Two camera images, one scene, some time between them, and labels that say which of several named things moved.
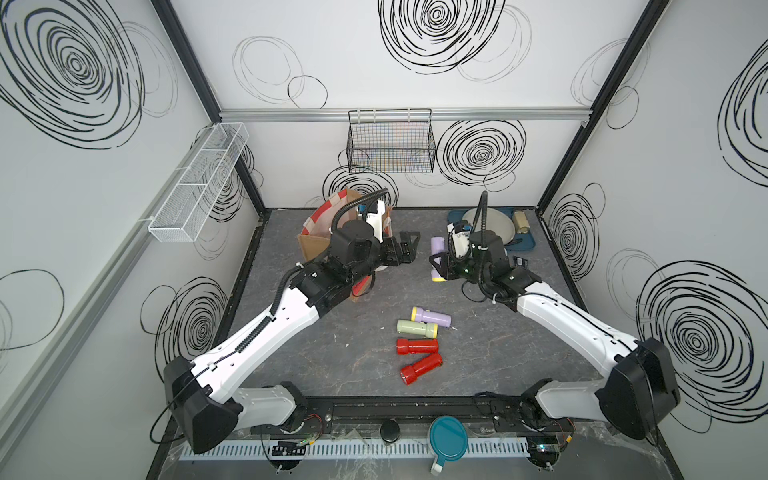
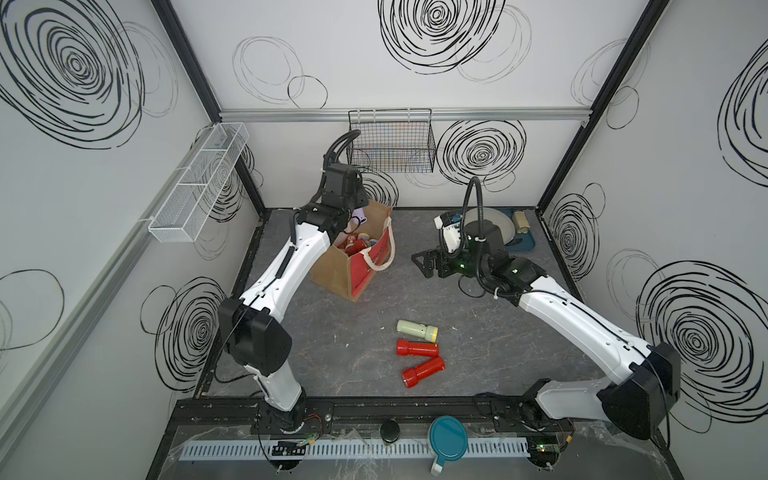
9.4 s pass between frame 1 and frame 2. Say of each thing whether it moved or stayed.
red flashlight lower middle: stayed
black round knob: stayed
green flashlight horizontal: stayed
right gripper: stayed
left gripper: moved
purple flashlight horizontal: moved
